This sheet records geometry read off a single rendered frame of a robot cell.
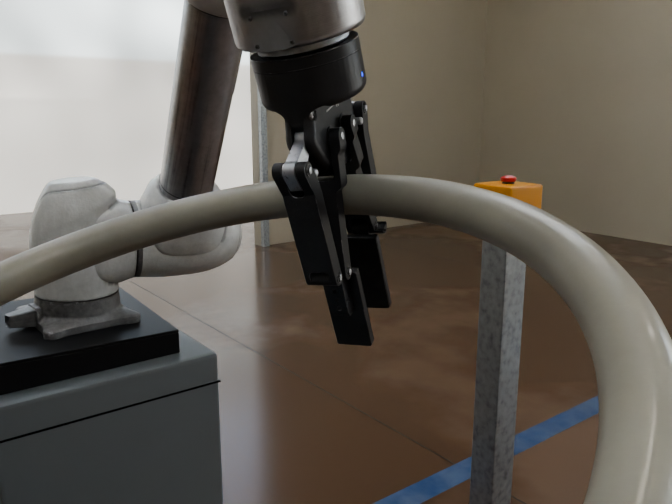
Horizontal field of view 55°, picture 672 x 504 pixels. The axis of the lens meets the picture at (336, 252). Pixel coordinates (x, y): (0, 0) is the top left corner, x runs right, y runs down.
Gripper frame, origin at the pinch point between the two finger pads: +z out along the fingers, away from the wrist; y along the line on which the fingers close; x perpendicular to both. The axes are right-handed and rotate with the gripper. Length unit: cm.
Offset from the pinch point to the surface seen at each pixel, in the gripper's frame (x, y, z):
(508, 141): -90, -681, 252
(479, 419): -13, -85, 99
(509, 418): -5, -86, 99
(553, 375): -7, -211, 192
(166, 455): -58, -25, 55
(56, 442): -67, -12, 41
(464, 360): -50, -215, 189
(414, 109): -178, -622, 185
